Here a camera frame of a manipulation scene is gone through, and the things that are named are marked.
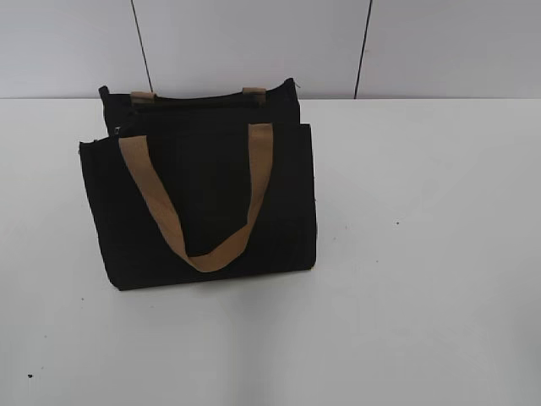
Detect black tote bag tan handles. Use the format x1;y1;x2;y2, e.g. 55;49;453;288
79;79;317;291

